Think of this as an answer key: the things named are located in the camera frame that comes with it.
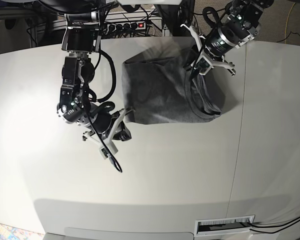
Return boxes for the black camera cable image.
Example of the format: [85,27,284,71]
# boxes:
[189,47,203,80]
[83,34,126,173]

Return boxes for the black power strip red switch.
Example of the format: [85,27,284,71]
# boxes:
[105,21,147,33]

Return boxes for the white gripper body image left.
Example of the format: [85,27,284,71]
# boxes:
[82,108,134,159]

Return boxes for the black camera cable image left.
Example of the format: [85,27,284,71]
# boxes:
[83,34,126,173]

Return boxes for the grey T-shirt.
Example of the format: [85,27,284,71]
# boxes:
[121,49,225,125]

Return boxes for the black camera cable image right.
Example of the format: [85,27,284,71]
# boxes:
[189,47,203,80]

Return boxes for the yellow cable on carpet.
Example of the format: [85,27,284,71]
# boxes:
[283,0,300,43]

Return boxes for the white cable grommet tray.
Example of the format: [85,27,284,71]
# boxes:
[194,215,255,237]

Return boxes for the grey table leg column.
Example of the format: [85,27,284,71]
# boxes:
[155,4,171,37]

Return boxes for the black cable pair on table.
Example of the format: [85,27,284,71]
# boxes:
[248,212,300,234]

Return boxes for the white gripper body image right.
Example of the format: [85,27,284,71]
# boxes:
[180,23,236,76]

